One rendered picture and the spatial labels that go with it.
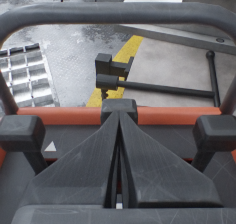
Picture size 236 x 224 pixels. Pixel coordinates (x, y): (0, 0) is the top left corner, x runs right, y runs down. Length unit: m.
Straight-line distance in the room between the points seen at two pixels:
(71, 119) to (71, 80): 1.32
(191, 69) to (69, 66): 0.89
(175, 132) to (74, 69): 1.44
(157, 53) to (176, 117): 1.00
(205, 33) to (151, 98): 0.55
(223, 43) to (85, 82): 0.85
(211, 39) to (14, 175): 1.20
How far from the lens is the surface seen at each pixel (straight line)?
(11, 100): 0.19
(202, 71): 1.12
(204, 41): 1.27
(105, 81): 0.93
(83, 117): 0.19
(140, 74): 1.03
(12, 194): 0.18
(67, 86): 1.47
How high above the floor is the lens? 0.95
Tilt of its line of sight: 47 degrees down
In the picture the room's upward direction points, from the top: straight up
